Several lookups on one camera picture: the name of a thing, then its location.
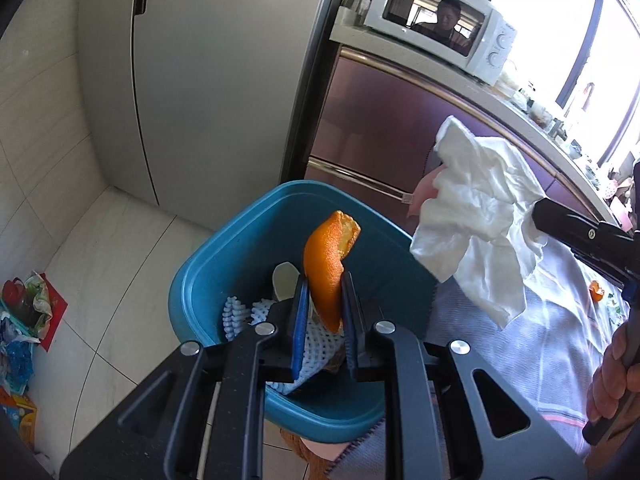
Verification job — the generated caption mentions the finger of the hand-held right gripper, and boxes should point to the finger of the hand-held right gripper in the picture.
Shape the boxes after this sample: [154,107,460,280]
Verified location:
[531,199,640,292]

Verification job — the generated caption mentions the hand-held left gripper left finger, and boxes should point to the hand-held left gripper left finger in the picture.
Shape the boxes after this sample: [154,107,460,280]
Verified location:
[59,274,311,480]

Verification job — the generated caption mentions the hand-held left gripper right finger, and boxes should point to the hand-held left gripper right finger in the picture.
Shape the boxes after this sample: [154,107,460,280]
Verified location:
[341,271,586,480]

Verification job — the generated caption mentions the white paper cup blue dots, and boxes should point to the white paper cup blue dots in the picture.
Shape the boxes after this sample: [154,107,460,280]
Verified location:
[272,261,302,302]

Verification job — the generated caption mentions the long orange peel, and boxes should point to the long orange peel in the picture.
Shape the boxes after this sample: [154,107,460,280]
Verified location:
[303,210,362,333]

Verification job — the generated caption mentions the blue plastic bin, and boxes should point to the blue plastic bin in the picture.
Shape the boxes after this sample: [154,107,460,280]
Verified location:
[169,180,438,443]

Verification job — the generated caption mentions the white tissue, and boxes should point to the white tissue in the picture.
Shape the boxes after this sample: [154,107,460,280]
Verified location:
[410,115,549,332]

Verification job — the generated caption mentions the person's right hand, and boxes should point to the person's right hand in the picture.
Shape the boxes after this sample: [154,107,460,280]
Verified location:
[586,327,630,425]

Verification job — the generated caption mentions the white foam fruit net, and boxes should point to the white foam fruit net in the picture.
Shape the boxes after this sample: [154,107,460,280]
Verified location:
[222,296,347,395]

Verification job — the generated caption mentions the grey striped tablecloth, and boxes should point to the grey striped tablecloth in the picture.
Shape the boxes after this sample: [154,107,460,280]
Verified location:
[325,140,640,480]

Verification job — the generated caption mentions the kitchen faucet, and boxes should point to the kitchen faucet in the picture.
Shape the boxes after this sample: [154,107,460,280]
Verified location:
[577,81,596,116]

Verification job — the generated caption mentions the pink cloth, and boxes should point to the pink cloth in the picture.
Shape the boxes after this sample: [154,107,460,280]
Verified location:
[407,167,447,219]

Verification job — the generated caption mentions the purple kitchen cabinet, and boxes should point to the purple kitchen cabinet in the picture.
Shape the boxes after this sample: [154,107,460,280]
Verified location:
[305,42,616,231]

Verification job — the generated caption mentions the white microwave oven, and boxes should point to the white microwave oven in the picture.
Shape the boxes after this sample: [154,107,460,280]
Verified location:
[363,0,518,86]

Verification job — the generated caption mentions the red paper sheet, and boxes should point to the red paper sheet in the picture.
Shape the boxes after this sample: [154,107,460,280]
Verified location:
[30,272,69,352]

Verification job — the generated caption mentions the grey refrigerator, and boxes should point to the grey refrigerator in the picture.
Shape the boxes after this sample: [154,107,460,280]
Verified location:
[80,0,351,211]

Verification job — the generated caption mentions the pile of plastic bags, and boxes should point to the pile of plastic bags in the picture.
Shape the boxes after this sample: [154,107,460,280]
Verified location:
[0,272,51,396]

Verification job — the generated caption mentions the colourful cardboard box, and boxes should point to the colourful cardboard box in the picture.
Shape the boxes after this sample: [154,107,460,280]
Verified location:
[0,389,39,452]

